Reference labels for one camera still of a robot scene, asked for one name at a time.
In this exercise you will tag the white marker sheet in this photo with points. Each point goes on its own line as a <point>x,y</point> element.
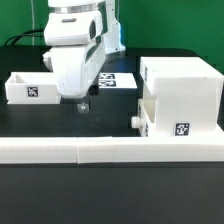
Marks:
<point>117,80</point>

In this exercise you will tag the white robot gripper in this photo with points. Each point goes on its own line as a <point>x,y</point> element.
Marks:
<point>76,68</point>

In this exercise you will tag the white drawer tray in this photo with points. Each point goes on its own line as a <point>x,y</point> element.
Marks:
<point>32,88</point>
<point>144,120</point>

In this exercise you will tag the white L-shaped fence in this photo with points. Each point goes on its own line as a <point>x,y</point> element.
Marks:
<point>44,150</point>

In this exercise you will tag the white drawer cabinet box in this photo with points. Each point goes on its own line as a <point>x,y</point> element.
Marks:
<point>187,92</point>

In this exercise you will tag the white front drawer tray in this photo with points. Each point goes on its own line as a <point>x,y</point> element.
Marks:
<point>144,120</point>

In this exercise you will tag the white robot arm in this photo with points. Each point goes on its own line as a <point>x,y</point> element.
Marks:
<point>80,34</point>

